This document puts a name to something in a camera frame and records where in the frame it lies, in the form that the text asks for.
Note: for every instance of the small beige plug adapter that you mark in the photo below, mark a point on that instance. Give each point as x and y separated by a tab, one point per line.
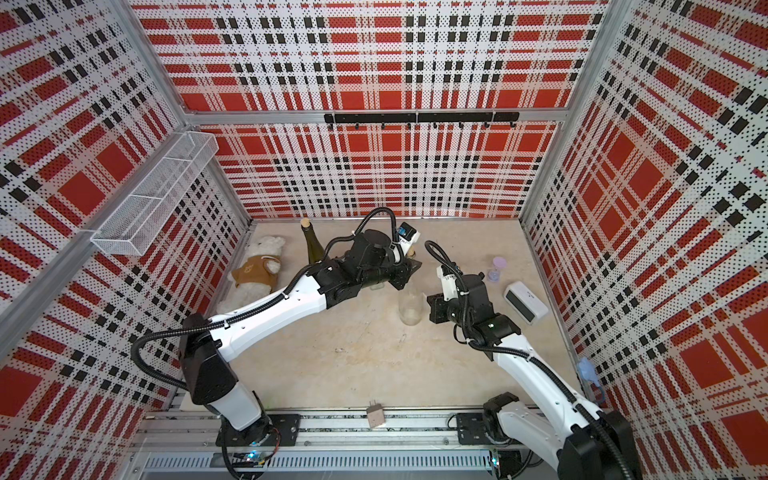
375	415

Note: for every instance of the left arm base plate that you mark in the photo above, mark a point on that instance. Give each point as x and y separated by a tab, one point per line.
270	430

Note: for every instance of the dark green wine bottle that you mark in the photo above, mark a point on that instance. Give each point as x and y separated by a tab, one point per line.
315	250

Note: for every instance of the blue cloth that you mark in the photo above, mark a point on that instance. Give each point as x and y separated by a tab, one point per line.
589	376

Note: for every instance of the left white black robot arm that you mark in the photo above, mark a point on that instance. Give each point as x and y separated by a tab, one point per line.
206	352

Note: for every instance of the purple sand timer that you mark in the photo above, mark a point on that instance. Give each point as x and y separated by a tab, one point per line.
498	264

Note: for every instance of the black wall hook rail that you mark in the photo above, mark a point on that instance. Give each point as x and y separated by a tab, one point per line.
484	117

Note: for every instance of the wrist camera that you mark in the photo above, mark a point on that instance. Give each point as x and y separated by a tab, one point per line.
408	236
448	280

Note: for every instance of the tall clear corked bottle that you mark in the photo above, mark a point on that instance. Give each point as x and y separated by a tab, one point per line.
410	302

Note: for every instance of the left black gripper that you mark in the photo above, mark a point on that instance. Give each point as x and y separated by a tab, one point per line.
410	264

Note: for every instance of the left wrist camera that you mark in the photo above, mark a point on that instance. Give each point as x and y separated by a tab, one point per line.
408	236

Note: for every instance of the white rectangular device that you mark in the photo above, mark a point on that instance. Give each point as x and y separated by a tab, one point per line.
528	305

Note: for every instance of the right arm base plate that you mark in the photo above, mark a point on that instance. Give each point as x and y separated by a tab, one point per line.
472	430

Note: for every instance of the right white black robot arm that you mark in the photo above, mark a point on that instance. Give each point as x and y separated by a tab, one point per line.
573	435

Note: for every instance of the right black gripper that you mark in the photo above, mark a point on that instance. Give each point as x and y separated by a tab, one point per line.
436	303

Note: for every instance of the white teddy bear brown shirt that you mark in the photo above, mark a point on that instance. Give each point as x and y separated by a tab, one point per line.
257	276

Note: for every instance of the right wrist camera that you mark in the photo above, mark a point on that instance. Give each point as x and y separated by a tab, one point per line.
448	280

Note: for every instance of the white wire mesh basket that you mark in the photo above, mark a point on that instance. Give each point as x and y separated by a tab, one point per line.
135	223

